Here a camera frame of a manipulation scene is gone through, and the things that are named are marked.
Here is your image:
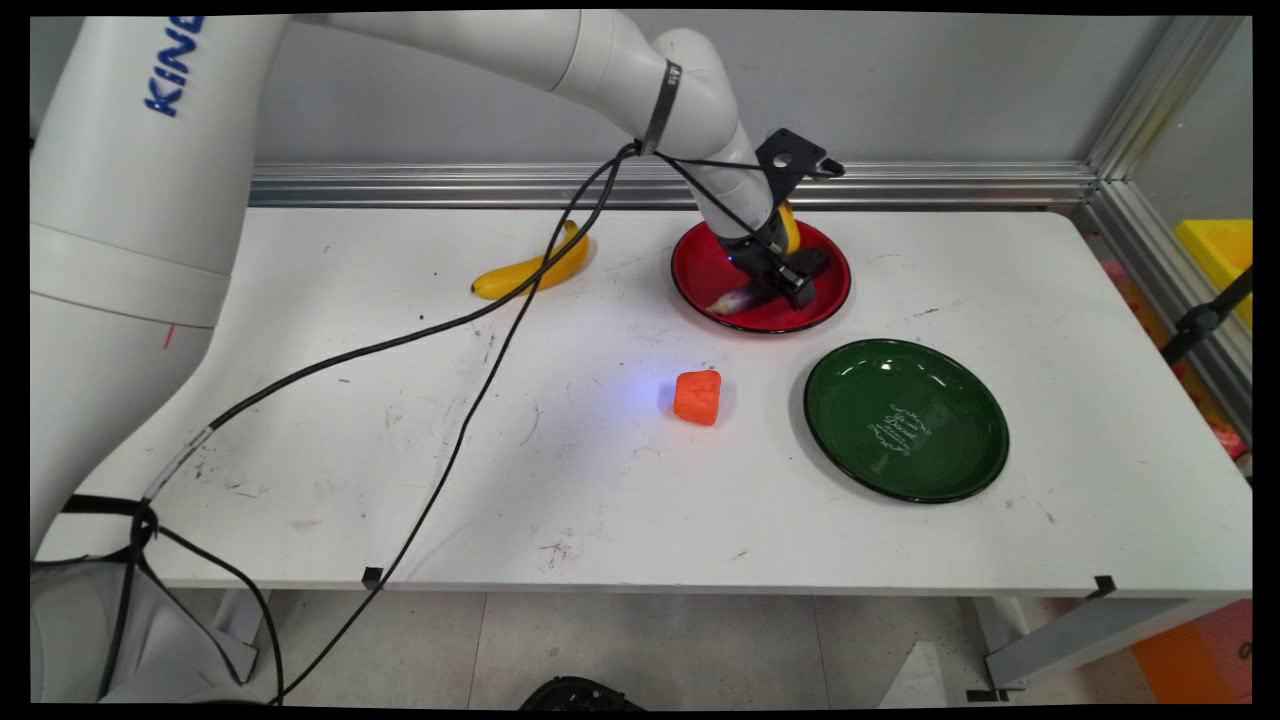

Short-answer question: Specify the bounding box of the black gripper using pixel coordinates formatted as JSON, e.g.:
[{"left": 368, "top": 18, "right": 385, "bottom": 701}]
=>
[{"left": 721, "top": 214, "right": 819, "bottom": 310}]

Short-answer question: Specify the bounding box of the purple eggplant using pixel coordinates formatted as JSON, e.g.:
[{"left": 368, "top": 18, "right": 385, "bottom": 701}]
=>
[{"left": 707, "top": 247, "right": 833, "bottom": 318}]

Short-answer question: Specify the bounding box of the red plate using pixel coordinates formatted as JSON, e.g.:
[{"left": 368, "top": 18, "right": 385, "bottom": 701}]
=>
[{"left": 671, "top": 214, "right": 852, "bottom": 335}]

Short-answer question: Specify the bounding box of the orange carrot chunk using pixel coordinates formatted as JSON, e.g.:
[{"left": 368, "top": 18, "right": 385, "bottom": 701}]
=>
[{"left": 674, "top": 369, "right": 723, "bottom": 428}]

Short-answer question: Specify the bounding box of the green plate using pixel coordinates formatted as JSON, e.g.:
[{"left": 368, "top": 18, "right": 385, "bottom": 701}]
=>
[{"left": 804, "top": 339, "right": 1010, "bottom": 504}]

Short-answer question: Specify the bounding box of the yellow banana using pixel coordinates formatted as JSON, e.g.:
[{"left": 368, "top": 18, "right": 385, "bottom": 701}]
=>
[{"left": 472, "top": 220, "right": 591, "bottom": 301}]

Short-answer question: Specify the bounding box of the yellow plastic bin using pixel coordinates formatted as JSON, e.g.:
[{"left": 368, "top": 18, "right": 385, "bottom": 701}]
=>
[{"left": 1174, "top": 219, "right": 1253, "bottom": 333}]

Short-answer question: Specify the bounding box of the black round floor object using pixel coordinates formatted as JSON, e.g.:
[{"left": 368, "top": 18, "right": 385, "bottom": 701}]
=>
[{"left": 518, "top": 676, "right": 647, "bottom": 712}]

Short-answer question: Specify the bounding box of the grey table leg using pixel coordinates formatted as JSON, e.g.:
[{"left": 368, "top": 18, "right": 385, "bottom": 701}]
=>
[{"left": 982, "top": 597, "right": 1206, "bottom": 693}]

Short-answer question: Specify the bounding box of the orange box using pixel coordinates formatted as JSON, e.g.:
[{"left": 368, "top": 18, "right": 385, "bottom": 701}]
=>
[{"left": 1130, "top": 598, "right": 1253, "bottom": 703}]

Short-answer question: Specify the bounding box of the long horizontal aluminium rail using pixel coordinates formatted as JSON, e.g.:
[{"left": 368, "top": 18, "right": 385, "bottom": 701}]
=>
[{"left": 248, "top": 162, "right": 1099, "bottom": 211}]

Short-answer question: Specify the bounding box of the black arm cable strap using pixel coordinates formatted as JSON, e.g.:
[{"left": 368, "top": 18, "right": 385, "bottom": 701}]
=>
[{"left": 639, "top": 59, "right": 684, "bottom": 157}]

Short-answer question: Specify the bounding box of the thin black cable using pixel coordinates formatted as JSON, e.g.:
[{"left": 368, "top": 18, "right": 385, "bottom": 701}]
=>
[{"left": 272, "top": 145, "right": 773, "bottom": 701}]

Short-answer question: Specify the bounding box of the short side aluminium rail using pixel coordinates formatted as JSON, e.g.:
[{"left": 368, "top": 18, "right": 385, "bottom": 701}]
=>
[{"left": 1070, "top": 180, "right": 1253, "bottom": 446}]

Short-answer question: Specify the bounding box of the upright aluminium corner post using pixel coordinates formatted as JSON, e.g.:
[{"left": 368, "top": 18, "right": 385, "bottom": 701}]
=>
[{"left": 1085, "top": 15, "right": 1244, "bottom": 183}]

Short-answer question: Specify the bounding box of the black base cable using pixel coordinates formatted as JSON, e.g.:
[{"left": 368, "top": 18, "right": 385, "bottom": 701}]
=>
[{"left": 95, "top": 500, "right": 286, "bottom": 703}]

